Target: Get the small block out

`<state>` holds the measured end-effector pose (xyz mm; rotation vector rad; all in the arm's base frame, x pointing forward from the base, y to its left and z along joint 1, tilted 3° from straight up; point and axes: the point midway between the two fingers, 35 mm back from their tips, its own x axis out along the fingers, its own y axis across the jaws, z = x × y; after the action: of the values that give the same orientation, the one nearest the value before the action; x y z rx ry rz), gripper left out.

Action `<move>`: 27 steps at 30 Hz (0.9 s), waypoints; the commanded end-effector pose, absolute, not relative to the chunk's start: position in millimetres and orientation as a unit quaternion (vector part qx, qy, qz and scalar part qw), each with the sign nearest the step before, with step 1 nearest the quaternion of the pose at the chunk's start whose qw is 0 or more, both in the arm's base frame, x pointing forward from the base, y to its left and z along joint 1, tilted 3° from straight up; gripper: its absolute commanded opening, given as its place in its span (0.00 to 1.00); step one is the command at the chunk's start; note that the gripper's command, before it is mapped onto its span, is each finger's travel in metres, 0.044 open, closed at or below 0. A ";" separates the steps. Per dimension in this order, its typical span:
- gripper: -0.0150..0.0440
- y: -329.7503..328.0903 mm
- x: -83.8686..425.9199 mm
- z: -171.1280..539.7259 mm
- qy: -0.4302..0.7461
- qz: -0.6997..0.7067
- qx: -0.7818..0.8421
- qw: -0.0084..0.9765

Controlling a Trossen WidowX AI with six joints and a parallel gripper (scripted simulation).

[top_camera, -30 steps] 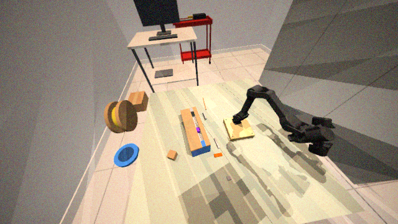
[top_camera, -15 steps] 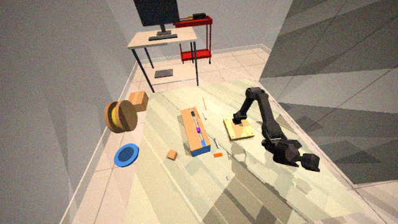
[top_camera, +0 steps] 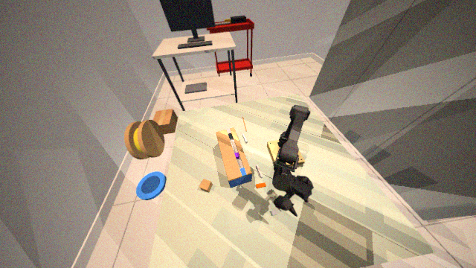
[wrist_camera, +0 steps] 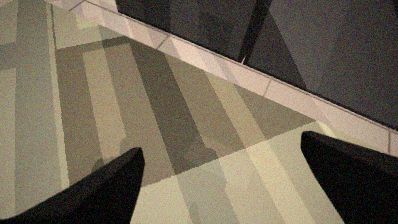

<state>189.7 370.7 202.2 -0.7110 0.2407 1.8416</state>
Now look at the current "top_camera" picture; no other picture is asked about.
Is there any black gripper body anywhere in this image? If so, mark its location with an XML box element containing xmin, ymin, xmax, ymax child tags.
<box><xmin>274</xmin><ymin>175</ymin><xmax>309</xmax><ymax>211</ymax></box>

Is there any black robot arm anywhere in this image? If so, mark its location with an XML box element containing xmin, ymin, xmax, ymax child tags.
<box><xmin>272</xmin><ymin>105</ymin><xmax>314</xmax><ymax>200</ymax></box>

